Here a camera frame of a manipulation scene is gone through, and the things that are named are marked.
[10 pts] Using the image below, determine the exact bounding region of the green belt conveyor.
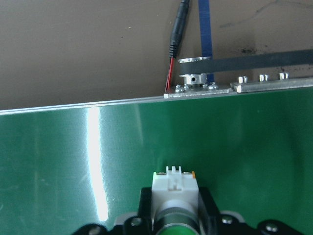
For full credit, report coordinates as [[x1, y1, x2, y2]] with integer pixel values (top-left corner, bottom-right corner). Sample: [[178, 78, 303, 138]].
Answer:
[[0, 48, 313, 235]]

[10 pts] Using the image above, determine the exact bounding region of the red black power cable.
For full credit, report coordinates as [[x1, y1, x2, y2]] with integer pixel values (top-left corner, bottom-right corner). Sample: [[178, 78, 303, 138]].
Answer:
[[165, 0, 192, 93]]

